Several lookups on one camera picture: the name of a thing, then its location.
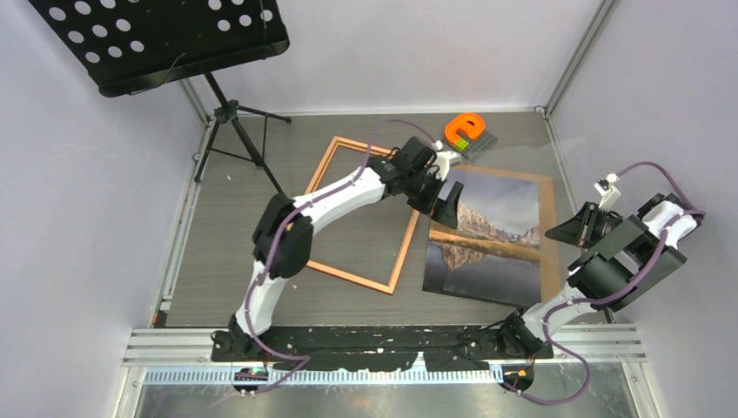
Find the mountain landscape photo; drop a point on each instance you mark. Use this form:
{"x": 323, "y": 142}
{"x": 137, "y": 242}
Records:
{"x": 493, "y": 254}

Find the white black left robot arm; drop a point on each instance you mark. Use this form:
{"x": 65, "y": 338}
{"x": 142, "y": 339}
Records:
{"x": 283, "y": 237}

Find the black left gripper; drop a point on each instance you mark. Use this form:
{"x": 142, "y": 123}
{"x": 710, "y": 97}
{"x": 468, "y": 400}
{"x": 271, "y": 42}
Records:
{"x": 445, "y": 212}

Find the aluminium front rail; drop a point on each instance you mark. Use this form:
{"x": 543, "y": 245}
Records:
{"x": 183, "y": 355}

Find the grey building baseplate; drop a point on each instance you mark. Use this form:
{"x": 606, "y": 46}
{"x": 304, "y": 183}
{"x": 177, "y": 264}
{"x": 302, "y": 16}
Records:
{"x": 478, "y": 146}

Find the green building brick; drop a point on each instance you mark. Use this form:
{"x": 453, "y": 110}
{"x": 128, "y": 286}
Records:
{"x": 459, "y": 144}

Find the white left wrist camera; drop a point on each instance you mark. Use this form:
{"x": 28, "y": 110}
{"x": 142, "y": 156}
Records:
{"x": 443, "y": 162}

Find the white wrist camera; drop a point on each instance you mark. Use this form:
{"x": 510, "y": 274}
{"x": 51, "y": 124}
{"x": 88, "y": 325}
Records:
{"x": 609, "y": 192}
{"x": 443, "y": 162}

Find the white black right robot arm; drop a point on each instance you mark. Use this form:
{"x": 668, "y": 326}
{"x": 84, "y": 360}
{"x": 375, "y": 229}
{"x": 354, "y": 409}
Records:
{"x": 622, "y": 258}

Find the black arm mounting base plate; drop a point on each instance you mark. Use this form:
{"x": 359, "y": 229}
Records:
{"x": 371, "y": 348}

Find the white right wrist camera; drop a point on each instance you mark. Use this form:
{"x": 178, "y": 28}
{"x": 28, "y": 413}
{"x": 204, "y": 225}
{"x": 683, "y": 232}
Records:
{"x": 609, "y": 192}

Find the orange letter toy block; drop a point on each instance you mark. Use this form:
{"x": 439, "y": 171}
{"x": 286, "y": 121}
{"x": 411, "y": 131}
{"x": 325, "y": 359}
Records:
{"x": 470, "y": 123}

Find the black perforated music stand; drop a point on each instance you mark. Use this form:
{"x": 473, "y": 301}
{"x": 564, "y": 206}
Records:
{"x": 130, "y": 47}

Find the copper picture frame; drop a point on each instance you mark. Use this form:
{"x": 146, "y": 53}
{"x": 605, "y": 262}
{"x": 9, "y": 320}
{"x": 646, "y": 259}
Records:
{"x": 386, "y": 285}

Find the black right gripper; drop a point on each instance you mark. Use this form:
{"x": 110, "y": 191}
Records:
{"x": 580, "y": 230}

